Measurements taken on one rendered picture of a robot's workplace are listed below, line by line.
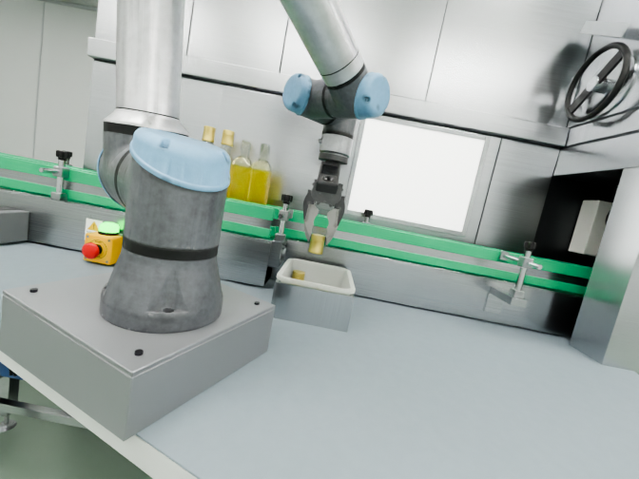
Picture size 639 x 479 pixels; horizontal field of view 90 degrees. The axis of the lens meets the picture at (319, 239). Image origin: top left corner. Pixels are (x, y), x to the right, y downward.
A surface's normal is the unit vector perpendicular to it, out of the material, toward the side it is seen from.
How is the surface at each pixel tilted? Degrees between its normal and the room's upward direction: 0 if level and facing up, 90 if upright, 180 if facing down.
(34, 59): 90
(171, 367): 90
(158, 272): 75
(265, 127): 90
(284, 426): 0
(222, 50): 90
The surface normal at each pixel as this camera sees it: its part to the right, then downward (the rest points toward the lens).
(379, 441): 0.19, -0.97
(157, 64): 0.58, 0.27
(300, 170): -0.04, 0.12
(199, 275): 0.85, -0.04
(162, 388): 0.89, 0.22
